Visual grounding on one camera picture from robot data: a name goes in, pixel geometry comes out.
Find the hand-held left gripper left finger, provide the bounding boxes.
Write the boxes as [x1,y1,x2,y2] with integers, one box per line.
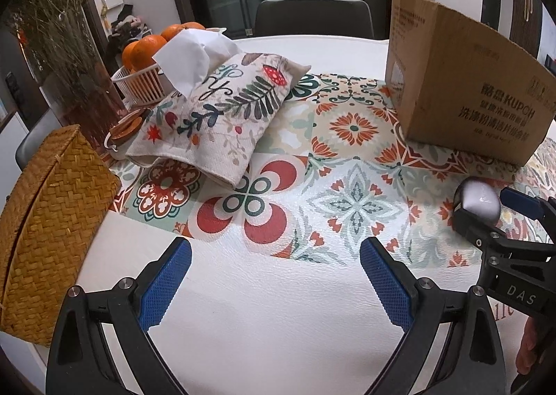
[46,236,193,395]

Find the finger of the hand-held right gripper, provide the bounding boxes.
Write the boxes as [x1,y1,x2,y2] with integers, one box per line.
[452,206,512,254]
[499,187,556,223]

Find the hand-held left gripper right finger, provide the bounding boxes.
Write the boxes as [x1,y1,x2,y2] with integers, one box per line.
[360,236,507,395]

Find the round grey puck device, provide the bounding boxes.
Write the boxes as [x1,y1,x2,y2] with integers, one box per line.
[454,177,502,224]

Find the brown cardboard box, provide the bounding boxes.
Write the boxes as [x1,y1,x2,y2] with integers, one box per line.
[384,0,556,167]

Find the person's right hand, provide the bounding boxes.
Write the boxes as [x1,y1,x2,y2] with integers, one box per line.
[518,317,543,377]

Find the patterned table mat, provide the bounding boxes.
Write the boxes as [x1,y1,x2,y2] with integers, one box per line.
[108,72,556,272]

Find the woven wicker box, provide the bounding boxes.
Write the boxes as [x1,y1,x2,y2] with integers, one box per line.
[0,124,123,348]

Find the floral fabric tissue cover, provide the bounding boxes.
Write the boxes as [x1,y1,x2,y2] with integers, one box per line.
[126,53,313,190]

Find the grey dining chair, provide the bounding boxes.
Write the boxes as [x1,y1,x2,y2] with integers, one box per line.
[253,0,375,40]
[15,108,62,170]

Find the white tissue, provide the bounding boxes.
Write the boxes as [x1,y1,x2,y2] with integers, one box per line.
[152,27,244,98]

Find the pile of stuffed toys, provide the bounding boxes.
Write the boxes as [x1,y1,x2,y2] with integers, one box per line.
[106,4,151,45]

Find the dried flower bunch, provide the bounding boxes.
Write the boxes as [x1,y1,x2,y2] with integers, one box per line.
[9,0,121,148]

